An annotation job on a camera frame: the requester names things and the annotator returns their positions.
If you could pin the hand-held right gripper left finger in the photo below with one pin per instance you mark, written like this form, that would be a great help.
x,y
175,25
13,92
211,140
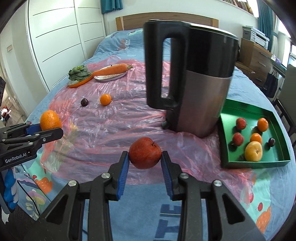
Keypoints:
x,y
122,176

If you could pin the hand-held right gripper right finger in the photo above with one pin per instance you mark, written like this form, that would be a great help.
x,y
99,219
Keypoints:
x,y
167,176

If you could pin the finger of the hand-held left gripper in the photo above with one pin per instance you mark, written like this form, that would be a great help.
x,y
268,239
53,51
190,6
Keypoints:
x,y
50,134
33,128

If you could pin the small orange mandarin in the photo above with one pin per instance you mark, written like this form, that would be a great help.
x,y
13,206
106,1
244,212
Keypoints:
x,y
256,138
50,120
263,124
105,99

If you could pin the small red apple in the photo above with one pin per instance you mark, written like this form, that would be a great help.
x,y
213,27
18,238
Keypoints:
x,y
241,123
145,153
238,138

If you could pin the green tray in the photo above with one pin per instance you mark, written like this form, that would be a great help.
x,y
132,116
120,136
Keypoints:
x,y
227,129

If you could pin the yellow apple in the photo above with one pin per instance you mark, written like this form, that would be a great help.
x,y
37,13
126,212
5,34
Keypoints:
x,y
253,151

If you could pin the dark purple plum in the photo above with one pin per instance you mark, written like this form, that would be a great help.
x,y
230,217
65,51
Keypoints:
x,y
84,102
271,141

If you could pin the pink plastic sheet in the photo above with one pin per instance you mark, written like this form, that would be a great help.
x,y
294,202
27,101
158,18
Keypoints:
x,y
115,120

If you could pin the orange plate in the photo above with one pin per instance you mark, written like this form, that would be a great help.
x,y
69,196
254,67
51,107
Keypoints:
x,y
81,82

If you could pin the green bok choy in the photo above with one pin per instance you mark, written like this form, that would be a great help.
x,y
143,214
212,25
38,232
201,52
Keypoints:
x,y
78,71

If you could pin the small white plate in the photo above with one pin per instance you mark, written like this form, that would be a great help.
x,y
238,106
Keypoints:
x,y
111,78

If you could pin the large carrot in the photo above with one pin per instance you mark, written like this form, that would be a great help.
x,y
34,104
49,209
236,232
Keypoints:
x,y
111,69

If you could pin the black steel electric kettle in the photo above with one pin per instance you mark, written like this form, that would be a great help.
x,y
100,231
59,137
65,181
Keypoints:
x,y
203,92

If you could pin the white wardrobe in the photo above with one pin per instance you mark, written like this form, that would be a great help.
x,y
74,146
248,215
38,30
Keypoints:
x,y
64,34

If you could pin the black tote bag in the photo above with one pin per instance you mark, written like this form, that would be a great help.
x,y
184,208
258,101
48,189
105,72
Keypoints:
x,y
271,84

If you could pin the wooden headboard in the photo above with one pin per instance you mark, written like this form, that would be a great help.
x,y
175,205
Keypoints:
x,y
134,22

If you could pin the teal curtain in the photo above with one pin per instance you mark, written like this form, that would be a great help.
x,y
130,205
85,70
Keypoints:
x,y
111,5
266,16

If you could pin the wooden dresser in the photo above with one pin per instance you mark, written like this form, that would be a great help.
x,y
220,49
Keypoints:
x,y
256,60

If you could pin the grey chair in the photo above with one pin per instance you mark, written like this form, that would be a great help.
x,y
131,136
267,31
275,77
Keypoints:
x,y
291,76

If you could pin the white printer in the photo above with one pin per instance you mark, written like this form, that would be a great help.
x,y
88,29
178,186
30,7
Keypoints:
x,y
256,36

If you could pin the row of books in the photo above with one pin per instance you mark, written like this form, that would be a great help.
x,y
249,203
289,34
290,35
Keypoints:
x,y
242,4

